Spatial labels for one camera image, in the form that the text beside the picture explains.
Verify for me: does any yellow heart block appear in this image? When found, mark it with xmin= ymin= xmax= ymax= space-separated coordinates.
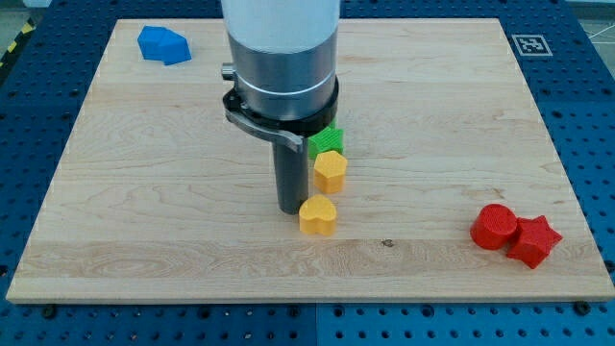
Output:
xmin=299 ymin=194 xmax=337 ymax=236

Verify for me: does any blue pentagon block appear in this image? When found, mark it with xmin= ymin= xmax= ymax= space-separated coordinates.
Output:
xmin=158 ymin=29 xmax=191 ymax=65

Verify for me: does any blue cube block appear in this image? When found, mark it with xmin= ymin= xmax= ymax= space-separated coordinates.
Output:
xmin=137 ymin=26 xmax=166 ymax=61

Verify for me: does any fiducial marker tag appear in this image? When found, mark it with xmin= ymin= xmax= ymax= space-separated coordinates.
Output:
xmin=512 ymin=34 xmax=553 ymax=57

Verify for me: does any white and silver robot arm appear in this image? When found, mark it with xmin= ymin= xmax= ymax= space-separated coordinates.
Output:
xmin=221 ymin=0 xmax=340 ymax=214

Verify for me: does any yellow hexagon block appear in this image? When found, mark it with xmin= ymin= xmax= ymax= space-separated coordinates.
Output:
xmin=313 ymin=151 xmax=348 ymax=194

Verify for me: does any green star block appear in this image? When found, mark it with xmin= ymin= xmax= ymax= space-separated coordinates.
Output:
xmin=308 ymin=126 xmax=344 ymax=160

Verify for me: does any red star block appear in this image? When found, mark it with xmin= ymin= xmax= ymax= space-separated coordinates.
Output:
xmin=506 ymin=215 xmax=563 ymax=269

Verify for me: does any red cylinder block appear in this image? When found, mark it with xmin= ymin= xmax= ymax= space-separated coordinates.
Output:
xmin=470 ymin=204 xmax=517 ymax=250

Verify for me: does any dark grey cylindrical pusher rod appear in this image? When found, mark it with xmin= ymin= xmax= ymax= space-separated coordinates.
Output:
xmin=272 ymin=139 xmax=308 ymax=214

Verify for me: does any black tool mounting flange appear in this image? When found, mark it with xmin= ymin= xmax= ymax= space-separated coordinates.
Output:
xmin=222 ymin=79 xmax=339 ymax=153

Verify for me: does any wooden board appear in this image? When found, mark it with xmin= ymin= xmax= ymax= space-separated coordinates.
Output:
xmin=5 ymin=17 xmax=615 ymax=305

